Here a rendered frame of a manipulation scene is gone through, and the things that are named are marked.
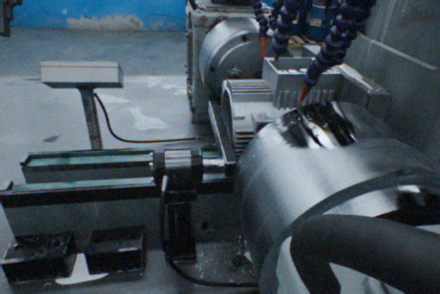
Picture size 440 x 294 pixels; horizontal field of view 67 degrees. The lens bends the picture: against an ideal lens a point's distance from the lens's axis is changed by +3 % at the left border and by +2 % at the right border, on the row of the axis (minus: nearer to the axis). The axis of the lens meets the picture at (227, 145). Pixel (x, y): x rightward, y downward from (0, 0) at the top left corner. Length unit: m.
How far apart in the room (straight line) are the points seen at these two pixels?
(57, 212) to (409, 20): 0.75
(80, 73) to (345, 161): 0.66
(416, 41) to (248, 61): 0.37
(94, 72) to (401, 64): 0.66
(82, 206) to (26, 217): 0.10
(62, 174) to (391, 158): 0.65
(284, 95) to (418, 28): 0.26
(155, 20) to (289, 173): 5.91
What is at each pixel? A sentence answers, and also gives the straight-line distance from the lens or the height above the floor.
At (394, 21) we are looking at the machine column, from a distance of 0.76.
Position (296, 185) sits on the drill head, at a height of 1.13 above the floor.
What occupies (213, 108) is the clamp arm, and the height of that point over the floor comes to 1.03.
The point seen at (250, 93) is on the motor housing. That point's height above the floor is 1.10.
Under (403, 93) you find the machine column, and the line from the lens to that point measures 0.70.
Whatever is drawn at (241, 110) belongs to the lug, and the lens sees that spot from 0.59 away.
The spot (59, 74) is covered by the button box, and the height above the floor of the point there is 1.06.
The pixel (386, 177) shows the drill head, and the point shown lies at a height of 1.16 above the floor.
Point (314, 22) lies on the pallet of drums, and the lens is 5.57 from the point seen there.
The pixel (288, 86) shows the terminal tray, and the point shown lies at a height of 1.12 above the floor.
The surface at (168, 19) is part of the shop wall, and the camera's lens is 6.20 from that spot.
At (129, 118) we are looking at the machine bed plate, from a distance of 1.20.
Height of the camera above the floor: 1.33
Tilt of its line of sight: 31 degrees down
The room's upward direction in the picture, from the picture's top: 4 degrees clockwise
